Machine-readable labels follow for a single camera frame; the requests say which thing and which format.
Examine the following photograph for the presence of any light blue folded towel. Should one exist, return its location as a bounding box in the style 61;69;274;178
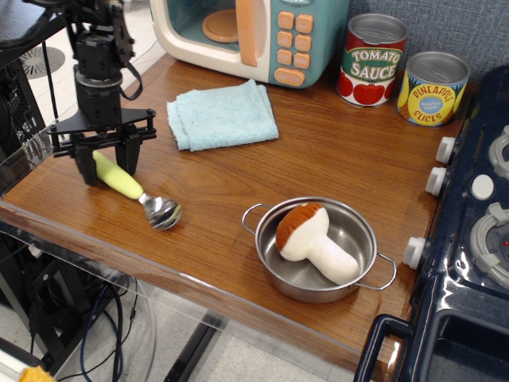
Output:
167;80;279;152

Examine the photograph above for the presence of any black cable under table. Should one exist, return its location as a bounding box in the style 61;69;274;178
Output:
59;278;140;382

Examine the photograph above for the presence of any dark blue toy stove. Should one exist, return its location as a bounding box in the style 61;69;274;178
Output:
355;66;508;381

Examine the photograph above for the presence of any black table leg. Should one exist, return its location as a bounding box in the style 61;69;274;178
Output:
163;323;217;382

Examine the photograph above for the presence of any plush mushroom toy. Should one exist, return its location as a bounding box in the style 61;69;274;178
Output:
276;202;360;285

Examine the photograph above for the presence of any blue cable under table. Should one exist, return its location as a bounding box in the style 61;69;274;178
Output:
80;280;124;382

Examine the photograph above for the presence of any tomato sauce can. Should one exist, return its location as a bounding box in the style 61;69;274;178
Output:
337;13;410;107

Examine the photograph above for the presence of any pineapple slices can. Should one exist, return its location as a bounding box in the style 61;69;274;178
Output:
397;51;471;127

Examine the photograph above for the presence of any spoon with yellow-green handle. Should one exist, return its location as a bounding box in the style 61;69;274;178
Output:
92;150;182;231

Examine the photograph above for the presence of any stainless steel pot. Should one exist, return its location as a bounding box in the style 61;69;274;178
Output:
250;197;387;303

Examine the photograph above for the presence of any toy microwave oven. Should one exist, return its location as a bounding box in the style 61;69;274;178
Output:
150;0;349;88

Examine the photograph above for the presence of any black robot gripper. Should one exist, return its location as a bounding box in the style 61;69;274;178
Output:
47;73;157;186

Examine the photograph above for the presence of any black desk on left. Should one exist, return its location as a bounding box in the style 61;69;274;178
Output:
1;1;64;161

